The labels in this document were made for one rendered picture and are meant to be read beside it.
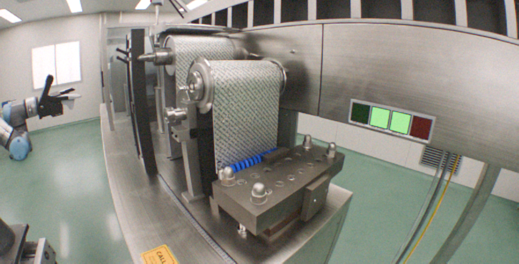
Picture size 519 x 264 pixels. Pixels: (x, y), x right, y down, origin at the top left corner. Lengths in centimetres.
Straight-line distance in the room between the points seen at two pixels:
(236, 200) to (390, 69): 49
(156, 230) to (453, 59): 86
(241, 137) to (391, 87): 43
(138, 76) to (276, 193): 58
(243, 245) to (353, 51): 59
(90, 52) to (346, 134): 602
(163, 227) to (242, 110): 39
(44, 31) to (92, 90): 218
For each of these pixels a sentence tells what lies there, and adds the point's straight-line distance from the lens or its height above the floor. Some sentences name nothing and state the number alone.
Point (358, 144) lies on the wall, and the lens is 323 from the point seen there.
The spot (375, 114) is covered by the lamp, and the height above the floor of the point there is 119.
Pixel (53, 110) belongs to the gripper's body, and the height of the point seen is 119.
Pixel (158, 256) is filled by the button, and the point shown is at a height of 92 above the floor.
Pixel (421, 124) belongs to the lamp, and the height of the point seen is 119.
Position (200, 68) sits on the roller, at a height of 130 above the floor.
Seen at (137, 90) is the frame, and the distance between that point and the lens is 76.
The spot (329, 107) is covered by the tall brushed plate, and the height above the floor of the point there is 118.
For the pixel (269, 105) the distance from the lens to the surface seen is 62.
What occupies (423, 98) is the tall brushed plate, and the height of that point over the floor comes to 126.
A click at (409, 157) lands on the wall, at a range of 310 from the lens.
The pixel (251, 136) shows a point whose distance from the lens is 60.
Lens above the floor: 131
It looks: 16 degrees down
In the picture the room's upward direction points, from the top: 1 degrees clockwise
